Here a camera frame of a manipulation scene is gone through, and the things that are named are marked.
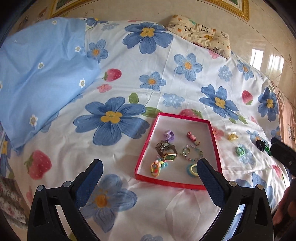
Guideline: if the pink peach blanket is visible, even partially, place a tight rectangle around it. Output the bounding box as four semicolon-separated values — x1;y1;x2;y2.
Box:
270;82;295;150

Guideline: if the beaded pastel bracelet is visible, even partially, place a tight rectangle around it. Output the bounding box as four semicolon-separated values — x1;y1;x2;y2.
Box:
180;145;204;162

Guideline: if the right hand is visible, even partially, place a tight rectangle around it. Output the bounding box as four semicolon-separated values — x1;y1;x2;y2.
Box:
273;187;295;225

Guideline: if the red shallow box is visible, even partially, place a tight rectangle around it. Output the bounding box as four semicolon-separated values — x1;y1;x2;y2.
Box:
134;113;222;190

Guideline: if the black scrunchie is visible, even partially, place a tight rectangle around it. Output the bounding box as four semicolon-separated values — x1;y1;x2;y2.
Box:
256;139;265;152

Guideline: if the chain strap green watch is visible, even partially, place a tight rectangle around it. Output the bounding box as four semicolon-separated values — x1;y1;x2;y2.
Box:
156;141;178;162

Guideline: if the light blue pillow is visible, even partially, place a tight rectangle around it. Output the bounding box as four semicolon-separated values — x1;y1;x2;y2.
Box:
1;18;100;149

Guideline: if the yellow hair claw clip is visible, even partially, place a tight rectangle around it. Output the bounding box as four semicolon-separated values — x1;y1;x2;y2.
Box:
227;132;238;141

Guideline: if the orange yellow loop clip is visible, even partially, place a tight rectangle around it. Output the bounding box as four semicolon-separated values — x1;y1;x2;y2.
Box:
151;161;162;177

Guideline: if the green sequin hair clip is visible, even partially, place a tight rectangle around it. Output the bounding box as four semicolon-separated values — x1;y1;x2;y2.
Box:
264;144;272;157

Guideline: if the yellow hair tie ring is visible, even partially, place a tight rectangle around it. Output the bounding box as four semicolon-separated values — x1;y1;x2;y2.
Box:
188;164;199;178

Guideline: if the cream panda print pillow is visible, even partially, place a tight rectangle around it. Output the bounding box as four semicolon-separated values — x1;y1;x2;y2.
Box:
166;15;231;59

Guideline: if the purple bow hair tie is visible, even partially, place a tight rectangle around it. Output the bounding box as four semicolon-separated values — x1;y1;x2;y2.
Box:
164;129;176;142

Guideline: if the green bow hair tie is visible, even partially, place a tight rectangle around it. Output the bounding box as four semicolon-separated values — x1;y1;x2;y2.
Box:
235;144;247;157

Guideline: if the pink candy hair clip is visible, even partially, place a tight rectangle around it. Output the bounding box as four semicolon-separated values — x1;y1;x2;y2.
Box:
186;132;200;146

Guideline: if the blue hair tie ring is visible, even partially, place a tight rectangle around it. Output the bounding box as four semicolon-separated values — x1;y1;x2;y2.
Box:
186;164;197;178

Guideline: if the floral white bedsheet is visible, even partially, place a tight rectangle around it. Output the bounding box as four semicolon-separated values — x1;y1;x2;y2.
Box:
1;19;290;240

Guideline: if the gold framed picture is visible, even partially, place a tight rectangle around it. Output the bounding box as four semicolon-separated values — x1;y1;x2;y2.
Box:
49;1;250;21

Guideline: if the floral patterned cloth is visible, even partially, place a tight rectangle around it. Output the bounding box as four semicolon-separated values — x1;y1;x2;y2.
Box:
0;177;28;230

